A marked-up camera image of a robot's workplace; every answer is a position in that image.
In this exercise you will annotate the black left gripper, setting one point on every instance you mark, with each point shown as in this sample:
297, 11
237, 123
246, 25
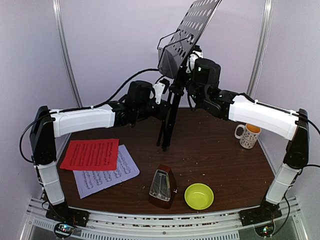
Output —
160, 115

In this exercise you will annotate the black perforated music stand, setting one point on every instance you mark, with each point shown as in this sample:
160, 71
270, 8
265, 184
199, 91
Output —
173, 58

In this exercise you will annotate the red sheet music paper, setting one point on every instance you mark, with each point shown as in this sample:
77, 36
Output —
91, 155

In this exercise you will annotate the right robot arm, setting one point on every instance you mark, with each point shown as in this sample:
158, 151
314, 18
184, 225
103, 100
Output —
203, 87

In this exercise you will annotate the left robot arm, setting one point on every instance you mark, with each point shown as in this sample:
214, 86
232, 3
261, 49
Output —
143, 100

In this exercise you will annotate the wooden metronome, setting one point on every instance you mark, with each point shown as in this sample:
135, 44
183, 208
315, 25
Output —
163, 188

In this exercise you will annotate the white patterned mug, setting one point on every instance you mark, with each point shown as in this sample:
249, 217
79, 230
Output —
247, 135

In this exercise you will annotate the green bowl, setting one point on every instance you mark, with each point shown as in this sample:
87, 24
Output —
199, 196

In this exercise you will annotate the white sheet music paper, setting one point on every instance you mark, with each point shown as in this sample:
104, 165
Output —
91, 182

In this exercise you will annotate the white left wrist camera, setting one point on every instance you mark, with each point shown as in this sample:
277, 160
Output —
159, 89

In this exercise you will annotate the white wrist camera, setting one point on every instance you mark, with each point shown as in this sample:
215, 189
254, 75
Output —
159, 89
195, 54

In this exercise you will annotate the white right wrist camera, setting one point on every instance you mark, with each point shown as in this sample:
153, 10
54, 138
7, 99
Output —
195, 54

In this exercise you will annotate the right aluminium frame post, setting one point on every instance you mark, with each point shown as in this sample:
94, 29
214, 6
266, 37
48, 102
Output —
261, 47

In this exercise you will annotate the aluminium frame post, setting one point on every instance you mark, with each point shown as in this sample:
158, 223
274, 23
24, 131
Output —
261, 47
65, 52

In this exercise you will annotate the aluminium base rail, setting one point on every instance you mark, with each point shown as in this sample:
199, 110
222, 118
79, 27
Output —
103, 225

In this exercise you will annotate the left aluminium frame post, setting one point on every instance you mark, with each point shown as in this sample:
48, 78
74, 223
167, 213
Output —
65, 52

